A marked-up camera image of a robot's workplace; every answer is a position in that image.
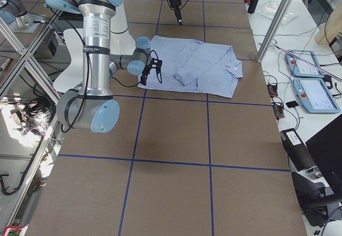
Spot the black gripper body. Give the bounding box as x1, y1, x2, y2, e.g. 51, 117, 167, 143
168, 0, 182, 9
141, 60, 154, 79

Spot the light blue striped shirt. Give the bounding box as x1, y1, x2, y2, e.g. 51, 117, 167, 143
138, 35, 243, 98

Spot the black water bottle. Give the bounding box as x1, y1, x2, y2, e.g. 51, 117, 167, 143
247, 0, 259, 14

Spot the clear plastic bag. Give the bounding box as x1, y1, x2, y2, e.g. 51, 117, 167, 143
256, 1, 299, 26

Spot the orange circuit board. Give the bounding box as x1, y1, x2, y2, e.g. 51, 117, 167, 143
267, 84, 279, 98

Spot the upper blue teach pendant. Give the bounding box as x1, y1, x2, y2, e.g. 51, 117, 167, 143
285, 50, 324, 79

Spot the blue teach pendant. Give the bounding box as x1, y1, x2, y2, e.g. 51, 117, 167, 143
285, 50, 324, 79
292, 78, 340, 114

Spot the lower blue teach pendant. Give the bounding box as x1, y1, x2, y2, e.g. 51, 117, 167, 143
292, 78, 340, 114

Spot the black laptop monitor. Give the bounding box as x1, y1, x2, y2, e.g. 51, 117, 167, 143
306, 116, 342, 193

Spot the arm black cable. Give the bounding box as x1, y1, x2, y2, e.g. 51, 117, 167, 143
60, 27, 139, 134

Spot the aluminium frame post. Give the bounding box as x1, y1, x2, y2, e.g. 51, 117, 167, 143
255, 0, 292, 63

